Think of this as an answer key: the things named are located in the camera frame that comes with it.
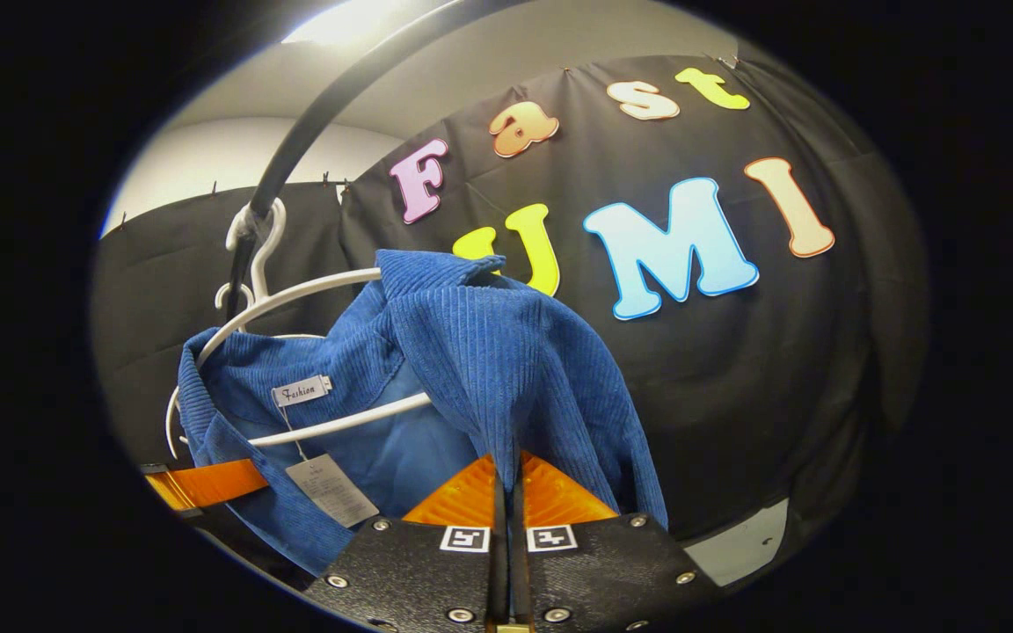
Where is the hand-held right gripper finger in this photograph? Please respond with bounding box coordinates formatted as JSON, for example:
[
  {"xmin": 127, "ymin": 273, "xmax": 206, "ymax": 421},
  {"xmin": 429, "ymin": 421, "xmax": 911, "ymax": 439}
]
[
  {"xmin": 508, "ymin": 451, "xmax": 723, "ymax": 633},
  {"xmin": 304, "ymin": 453, "xmax": 508, "ymax": 633}
]

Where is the blue corduroy jacket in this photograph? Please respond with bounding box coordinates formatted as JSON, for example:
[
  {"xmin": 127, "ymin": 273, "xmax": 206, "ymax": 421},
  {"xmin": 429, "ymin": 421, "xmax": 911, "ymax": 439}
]
[{"xmin": 177, "ymin": 249, "xmax": 670, "ymax": 577}]

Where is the white plastic clothes hanger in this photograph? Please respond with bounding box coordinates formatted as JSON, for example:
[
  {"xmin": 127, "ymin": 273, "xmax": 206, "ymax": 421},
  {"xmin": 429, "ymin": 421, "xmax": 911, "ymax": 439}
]
[
  {"xmin": 165, "ymin": 198, "xmax": 433, "ymax": 460},
  {"xmin": 214, "ymin": 281, "xmax": 327, "ymax": 339}
]

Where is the black metal clothes rack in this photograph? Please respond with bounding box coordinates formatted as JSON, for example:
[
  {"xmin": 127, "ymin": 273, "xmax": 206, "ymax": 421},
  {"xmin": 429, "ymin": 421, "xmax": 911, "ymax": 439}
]
[{"xmin": 225, "ymin": 0, "xmax": 516, "ymax": 322}]

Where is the white paper sheet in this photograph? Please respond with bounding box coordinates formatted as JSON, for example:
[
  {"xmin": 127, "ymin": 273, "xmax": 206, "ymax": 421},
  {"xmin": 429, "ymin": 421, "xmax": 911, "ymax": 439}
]
[{"xmin": 684, "ymin": 499, "xmax": 791, "ymax": 587}]

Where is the black backdrop cloth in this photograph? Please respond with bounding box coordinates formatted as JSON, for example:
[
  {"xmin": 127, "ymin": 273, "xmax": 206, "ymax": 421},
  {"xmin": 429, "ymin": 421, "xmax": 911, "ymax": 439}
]
[{"xmin": 91, "ymin": 55, "xmax": 929, "ymax": 586}]

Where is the large ceiling light panel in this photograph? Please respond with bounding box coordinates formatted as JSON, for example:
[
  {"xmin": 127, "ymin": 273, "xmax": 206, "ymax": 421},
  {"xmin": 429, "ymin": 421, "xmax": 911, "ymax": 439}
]
[{"xmin": 282, "ymin": 0, "xmax": 437, "ymax": 45}]

